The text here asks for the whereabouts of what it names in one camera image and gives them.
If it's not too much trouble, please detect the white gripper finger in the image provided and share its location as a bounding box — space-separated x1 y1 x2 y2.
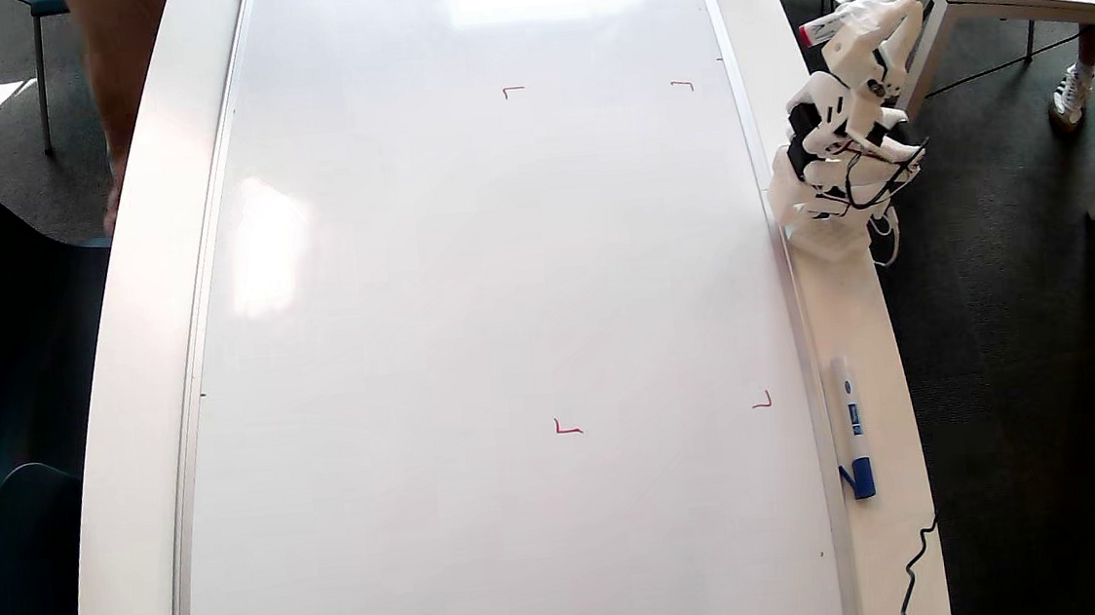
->
834 0 917 33
879 0 931 64

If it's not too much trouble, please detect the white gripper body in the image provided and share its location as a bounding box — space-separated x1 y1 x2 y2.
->
821 19 915 107

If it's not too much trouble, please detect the red whiteboard marker pen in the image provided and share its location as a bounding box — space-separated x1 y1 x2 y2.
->
795 0 933 48

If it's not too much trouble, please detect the blue capped whiteboard marker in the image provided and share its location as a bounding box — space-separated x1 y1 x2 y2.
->
827 353 880 504

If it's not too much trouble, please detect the large white whiteboard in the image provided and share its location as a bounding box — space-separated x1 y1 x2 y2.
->
121 0 861 615

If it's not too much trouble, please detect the white striped sneaker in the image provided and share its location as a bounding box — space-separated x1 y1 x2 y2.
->
1046 62 1095 130

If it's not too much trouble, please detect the metal legged chair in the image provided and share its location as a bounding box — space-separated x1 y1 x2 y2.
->
14 0 85 160

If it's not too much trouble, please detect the large dark teal chair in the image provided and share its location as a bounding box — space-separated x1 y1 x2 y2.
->
0 121 135 535

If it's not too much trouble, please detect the thin black cable under table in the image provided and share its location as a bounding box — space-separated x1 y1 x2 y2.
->
921 33 1088 99

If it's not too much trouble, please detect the black camera cable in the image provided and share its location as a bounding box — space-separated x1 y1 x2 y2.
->
838 135 933 216

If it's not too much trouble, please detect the white base cable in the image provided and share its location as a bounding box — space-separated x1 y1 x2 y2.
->
867 205 903 269

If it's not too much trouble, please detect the black cable at table edge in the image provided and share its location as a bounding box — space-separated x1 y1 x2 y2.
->
888 510 946 615

